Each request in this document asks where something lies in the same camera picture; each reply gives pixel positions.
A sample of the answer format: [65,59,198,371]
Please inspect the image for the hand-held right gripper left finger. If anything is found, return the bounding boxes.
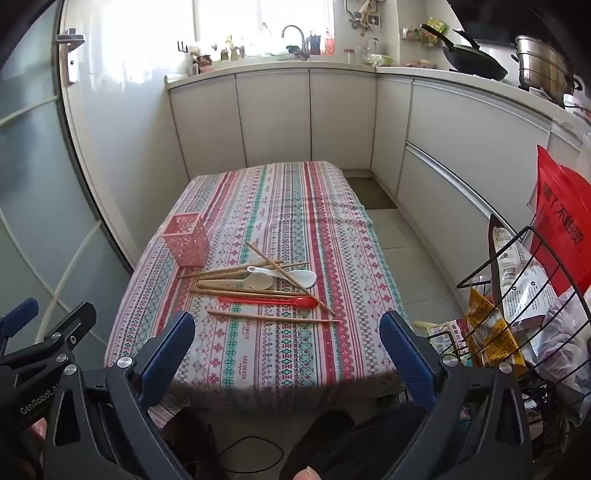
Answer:
[44,311,197,480]

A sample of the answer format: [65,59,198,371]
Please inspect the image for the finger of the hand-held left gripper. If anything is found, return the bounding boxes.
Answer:
[0,302,98,370]
[0,298,40,344]

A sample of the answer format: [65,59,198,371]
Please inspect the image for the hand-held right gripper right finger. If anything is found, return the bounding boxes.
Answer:
[379,310,534,480]

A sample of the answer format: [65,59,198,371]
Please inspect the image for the pile of wooden chopsticks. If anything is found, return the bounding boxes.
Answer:
[179,241,341,324]

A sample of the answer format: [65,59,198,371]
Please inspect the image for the pink perforated utensil holder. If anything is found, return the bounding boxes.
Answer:
[161,213,209,267]

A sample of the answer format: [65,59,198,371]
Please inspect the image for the red plastic spoon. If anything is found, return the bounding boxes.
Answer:
[218,296,318,309]

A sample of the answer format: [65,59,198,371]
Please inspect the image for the yellow snack packet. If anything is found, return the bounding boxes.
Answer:
[465,286,528,376]

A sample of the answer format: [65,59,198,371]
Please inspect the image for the person's black trouser leg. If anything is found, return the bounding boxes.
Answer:
[279,405,430,480]

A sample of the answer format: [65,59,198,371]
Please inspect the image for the frosted glass door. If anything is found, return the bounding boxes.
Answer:
[0,0,136,416]

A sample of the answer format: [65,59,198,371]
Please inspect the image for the long white snack packet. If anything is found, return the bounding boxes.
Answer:
[488,215,555,334]

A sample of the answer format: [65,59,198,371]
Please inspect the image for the white plastic bag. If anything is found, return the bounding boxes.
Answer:
[536,291,591,418]

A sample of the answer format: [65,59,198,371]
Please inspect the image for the patterned striped tablecloth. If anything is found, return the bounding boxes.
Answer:
[105,161,408,429]

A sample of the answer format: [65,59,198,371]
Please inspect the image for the red plastic bag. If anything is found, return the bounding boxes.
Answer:
[530,145,591,296]

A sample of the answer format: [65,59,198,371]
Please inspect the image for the white kitchen cabinet unit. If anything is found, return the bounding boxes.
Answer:
[165,61,591,287]

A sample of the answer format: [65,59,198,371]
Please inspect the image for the plush toy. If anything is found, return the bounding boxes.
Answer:
[188,45,214,77]

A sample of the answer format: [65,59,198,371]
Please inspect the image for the black wok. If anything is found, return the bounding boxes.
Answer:
[420,23,509,83]

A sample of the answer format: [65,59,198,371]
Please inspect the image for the small potted plants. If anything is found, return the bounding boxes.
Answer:
[220,34,246,61]

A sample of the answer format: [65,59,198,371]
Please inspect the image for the stainless steel pot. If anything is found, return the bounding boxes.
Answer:
[512,36,583,105]

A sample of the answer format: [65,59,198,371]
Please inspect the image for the chrome kitchen faucet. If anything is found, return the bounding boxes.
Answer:
[281,25,311,62]

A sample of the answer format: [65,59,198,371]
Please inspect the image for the kitchen window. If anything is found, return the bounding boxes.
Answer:
[193,0,335,57]

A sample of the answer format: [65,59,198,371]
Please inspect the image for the hanging kitchen tools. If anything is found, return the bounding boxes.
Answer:
[344,0,382,36]

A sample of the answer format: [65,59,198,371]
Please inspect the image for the black cable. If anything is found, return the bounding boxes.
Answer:
[216,435,285,475]

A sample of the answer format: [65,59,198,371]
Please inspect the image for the black wire basket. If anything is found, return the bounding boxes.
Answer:
[427,226,591,464]

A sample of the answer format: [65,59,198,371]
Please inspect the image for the silver door handle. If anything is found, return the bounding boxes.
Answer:
[56,28,85,85]

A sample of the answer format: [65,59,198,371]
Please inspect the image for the wall spice rack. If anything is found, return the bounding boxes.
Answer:
[401,17,451,48]

